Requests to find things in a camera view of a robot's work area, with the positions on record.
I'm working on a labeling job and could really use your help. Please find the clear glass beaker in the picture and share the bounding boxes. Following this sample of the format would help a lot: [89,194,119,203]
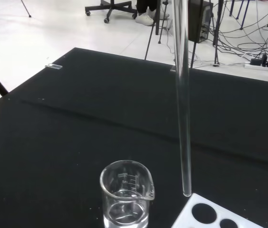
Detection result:
[99,160,156,228]

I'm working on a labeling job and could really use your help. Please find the white test tube rack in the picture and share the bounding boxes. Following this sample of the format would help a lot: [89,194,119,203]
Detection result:
[171,192,265,228]

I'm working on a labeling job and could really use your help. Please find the black bench cloth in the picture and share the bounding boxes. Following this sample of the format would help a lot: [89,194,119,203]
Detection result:
[0,47,268,228]

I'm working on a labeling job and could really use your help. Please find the person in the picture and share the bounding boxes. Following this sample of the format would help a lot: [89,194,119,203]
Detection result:
[135,0,170,26]

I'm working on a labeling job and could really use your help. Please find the black office chair base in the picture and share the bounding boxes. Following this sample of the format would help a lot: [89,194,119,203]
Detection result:
[85,0,138,24]

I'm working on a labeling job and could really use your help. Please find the black computer tower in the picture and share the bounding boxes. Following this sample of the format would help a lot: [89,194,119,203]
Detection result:
[188,0,214,44]

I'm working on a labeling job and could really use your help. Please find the white power strip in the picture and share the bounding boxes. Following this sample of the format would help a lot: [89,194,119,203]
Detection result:
[244,62,268,72]

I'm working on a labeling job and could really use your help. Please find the black plug adapter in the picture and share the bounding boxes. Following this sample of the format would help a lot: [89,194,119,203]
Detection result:
[250,54,268,67]

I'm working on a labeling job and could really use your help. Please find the blue metal stand legs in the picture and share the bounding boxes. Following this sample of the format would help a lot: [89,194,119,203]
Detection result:
[229,0,251,31]

